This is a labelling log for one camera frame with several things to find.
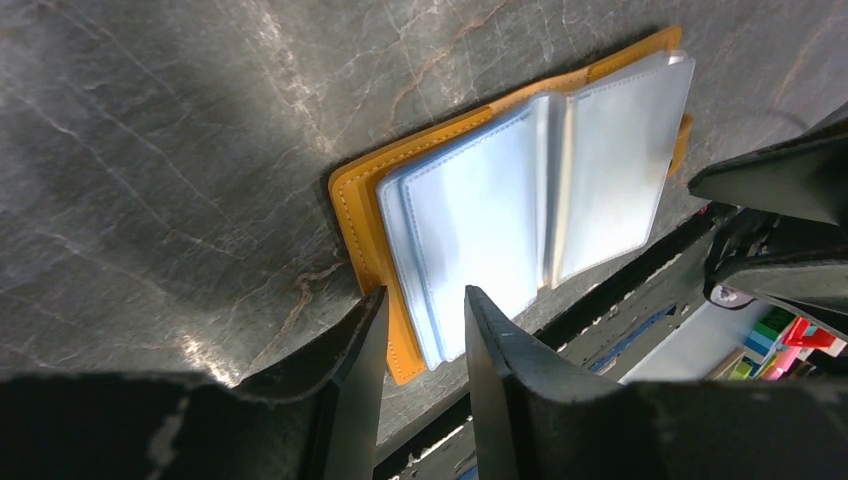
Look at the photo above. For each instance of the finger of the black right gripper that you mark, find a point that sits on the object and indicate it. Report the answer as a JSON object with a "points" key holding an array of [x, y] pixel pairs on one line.
{"points": [[805, 177], [795, 264]]}

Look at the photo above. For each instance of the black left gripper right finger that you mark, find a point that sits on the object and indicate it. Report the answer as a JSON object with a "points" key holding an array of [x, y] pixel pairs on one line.
{"points": [[538, 416]]}

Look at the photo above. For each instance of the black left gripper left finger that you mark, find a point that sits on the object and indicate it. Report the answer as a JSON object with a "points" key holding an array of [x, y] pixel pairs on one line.
{"points": [[312, 415]]}

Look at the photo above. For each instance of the orange leather card holder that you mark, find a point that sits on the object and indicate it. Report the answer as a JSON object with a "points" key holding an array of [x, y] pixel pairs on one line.
{"points": [[516, 196]]}

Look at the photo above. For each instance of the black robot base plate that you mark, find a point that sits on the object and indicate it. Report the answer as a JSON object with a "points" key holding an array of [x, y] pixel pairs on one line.
{"points": [[425, 428]]}

